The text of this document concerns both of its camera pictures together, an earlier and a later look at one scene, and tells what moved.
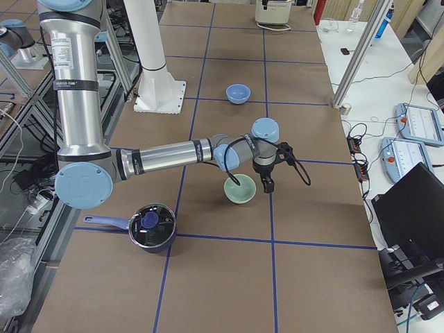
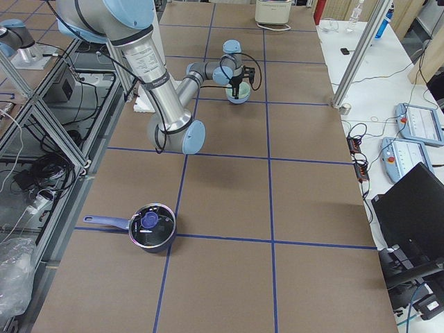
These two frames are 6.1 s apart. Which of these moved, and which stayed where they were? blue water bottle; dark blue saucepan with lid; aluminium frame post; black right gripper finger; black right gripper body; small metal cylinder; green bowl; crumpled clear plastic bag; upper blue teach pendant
Moved: black right gripper body; black right gripper finger; green bowl
Stayed: dark blue saucepan with lid; small metal cylinder; crumpled clear plastic bag; aluminium frame post; upper blue teach pendant; blue water bottle
